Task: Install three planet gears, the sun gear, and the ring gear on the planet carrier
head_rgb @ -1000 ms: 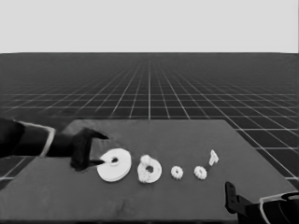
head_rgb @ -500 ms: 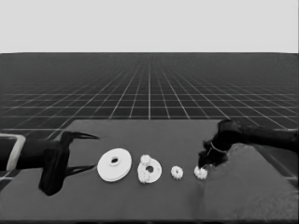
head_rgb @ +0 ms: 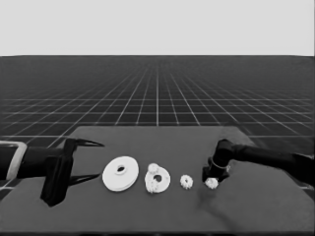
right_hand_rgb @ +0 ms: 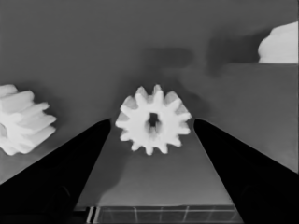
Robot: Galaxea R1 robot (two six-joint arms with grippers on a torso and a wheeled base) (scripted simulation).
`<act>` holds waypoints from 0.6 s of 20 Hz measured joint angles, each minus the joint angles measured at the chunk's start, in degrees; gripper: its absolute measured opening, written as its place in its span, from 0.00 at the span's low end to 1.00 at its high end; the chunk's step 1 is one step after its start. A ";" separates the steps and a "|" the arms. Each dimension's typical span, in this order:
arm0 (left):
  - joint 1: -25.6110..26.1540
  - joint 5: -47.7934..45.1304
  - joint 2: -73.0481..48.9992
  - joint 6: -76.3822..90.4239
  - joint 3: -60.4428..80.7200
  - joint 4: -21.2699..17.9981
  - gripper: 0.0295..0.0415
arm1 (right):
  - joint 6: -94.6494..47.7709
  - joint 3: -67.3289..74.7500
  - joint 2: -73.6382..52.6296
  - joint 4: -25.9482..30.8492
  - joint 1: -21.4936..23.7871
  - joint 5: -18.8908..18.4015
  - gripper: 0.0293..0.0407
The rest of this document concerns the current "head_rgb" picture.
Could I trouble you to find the small white toothed gear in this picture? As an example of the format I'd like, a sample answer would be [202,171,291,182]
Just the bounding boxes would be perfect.
[147,162,159,175]
[205,177,220,190]
[179,174,194,190]
[145,180,160,195]

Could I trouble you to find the large thick white disc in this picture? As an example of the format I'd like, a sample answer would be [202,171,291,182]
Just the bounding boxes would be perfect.
[101,155,140,193]

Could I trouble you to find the white round carrier with pins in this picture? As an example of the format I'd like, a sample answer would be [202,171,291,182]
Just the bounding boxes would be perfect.
[144,164,171,194]

